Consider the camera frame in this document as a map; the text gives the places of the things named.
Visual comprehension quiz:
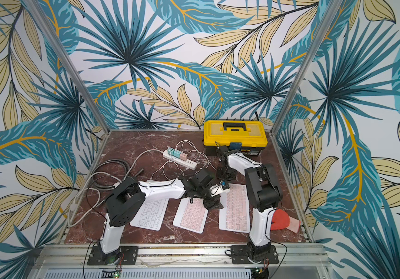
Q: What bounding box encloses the white power strip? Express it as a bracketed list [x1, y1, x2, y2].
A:
[163, 150, 198, 170]

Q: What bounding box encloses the teal usb charger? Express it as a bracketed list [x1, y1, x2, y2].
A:
[173, 149, 181, 158]
[167, 147, 174, 156]

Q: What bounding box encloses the white usb cable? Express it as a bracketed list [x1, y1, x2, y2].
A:
[175, 139, 210, 168]
[150, 160, 187, 182]

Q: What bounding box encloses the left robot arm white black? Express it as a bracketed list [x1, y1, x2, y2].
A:
[99, 169, 229, 255]

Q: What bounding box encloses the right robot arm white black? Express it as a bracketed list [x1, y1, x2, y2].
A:
[217, 146, 283, 263]

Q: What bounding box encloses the pink keyboard middle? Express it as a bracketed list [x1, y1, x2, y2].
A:
[173, 198, 208, 234]

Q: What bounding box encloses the pink keyboard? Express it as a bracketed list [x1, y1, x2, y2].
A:
[173, 198, 208, 234]
[218, 184, 251, 233]

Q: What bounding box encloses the pink keyboard right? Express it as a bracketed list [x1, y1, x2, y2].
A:
[218, 184, 251, 233]

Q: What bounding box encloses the pink usb charger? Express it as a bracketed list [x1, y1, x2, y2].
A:
[180, 152, 188, 161]

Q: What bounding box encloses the yellow black toolbox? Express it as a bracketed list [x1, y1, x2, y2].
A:
[203, 120, 268, 156]

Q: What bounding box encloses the red work glove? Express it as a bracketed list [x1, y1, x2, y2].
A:
[271, 209, 301, 233]

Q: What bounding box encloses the white wireless keyboard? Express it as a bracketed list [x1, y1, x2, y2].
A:
[130, 199, 169, 231]

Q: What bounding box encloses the white power strip cord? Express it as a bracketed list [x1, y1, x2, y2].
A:
[68, 149, 164, 228]

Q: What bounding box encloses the black coiled cable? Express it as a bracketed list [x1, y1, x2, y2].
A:
[91, 159, 144, 191]

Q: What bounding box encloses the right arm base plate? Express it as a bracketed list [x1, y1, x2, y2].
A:
[230, 244, 279, 265]

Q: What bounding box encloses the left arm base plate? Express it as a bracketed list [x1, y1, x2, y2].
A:
[87, 245, 138, 266]

